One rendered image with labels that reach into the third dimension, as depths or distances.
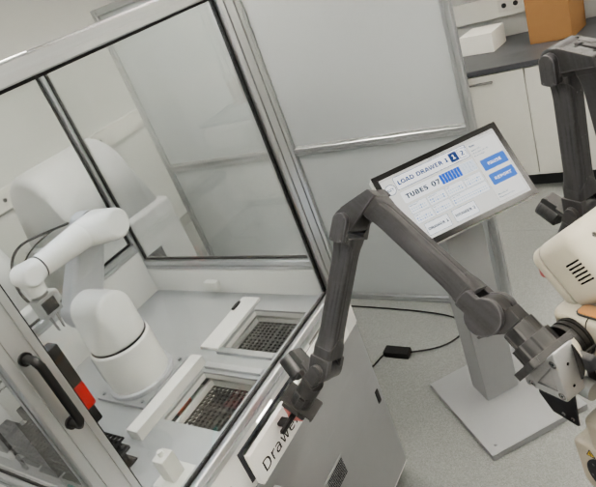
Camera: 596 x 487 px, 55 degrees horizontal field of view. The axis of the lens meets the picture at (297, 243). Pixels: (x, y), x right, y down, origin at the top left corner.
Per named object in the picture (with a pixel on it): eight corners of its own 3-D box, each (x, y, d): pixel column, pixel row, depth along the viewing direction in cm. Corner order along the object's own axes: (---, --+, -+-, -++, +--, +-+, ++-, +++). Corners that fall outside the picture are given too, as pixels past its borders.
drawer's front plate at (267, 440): (313, 404, 172) (300, 377, 167) (264, 485, 152) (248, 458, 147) (308, 403, 173) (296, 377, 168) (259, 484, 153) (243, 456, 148)
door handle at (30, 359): (94, 425, 109) (42, 351, 101) (84, 436, 107) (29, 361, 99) (78, 421, 112) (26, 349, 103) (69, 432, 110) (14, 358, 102)
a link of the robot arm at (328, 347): (350, 215, 129) (376, 214, 137) (329, 210, 133) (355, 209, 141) (319, 388, 138) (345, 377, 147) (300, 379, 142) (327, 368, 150)
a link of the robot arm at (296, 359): (322, 374, 138) (342, 365, 145) (294, 337, 143) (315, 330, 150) (297, 403, 144) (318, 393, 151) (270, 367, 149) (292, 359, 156)
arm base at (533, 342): (535, 368, 103) (580, 332, 107) (502, 333, 107) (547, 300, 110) (518, 383, 111) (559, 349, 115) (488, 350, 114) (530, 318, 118)
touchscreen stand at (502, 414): (587, 409, 234) (554, 191, 189) (494, 461, 228) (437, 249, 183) (511, 346, 279) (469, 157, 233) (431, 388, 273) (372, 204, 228)
